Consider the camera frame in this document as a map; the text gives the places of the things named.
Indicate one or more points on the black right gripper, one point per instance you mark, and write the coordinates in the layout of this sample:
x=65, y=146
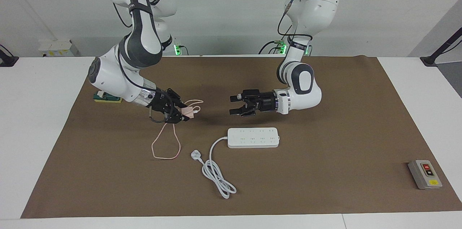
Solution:
x=160, y=102

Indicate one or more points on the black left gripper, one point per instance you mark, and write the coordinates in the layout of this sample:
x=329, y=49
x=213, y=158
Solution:
x=265, y=102

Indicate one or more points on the pink charger adapter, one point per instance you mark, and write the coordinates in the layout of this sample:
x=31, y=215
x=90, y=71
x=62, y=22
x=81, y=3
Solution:
x=187, y=111

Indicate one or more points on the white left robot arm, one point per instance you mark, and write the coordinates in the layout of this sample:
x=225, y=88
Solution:
x=306, y=81

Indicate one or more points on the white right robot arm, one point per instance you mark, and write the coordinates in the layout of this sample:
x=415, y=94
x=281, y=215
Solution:
x=140, y=41

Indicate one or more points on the white power strip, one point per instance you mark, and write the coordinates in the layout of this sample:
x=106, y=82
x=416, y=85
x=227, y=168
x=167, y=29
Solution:
x=252, y=139

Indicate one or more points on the green circuit board block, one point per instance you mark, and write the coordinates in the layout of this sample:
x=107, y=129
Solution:
x=104, y=99

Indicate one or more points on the brown table mat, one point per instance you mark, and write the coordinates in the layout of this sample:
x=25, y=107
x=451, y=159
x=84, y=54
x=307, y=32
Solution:
x=288, y=185

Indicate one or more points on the black slanted stand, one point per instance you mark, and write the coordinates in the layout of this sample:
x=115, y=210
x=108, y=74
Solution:
x=431, y=59

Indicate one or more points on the white wall socket box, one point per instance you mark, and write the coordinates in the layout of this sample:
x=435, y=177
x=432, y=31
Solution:
x=57, y=48

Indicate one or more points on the grey on-off switch box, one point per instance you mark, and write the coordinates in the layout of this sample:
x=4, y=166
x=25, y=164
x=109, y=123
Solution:
x=424, y=176

